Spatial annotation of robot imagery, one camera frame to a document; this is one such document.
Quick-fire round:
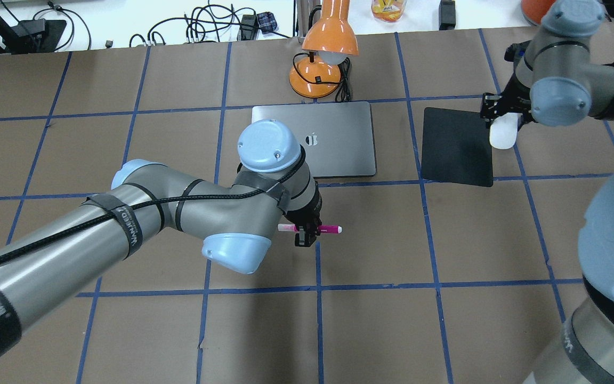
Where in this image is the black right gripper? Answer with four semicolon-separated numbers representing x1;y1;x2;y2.
486;75;535;132

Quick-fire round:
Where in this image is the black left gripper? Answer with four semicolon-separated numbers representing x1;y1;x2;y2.
285;181;322;247

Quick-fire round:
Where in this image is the white computer mouse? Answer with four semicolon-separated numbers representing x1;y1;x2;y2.
488;113;518;150

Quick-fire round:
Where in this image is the pink marker pen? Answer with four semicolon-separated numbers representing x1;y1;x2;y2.
277;223;343;234

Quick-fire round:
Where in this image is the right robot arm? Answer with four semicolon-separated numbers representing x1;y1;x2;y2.
444;122;614;383

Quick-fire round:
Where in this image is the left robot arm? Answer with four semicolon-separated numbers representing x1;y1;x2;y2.
0;119;322;357

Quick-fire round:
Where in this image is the black mousepad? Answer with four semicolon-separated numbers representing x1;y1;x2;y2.
420;107;493;188

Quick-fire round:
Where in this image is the silver apple laptop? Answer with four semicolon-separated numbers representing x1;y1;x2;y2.
237;101;377;178

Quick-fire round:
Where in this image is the orange cylindrical bin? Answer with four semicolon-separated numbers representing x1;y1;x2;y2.
520;0;555;25

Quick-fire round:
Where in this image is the black power adapter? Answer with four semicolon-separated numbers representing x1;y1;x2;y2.
438;0;457;30

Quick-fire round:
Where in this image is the orange desk lamp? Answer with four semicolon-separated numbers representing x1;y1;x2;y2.
288;1;360;99

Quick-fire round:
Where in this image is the black lamp power cable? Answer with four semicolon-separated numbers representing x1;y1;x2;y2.
334;58;353;103

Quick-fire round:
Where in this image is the aluminium frame post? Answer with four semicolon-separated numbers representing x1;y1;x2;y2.
293;0;322;37

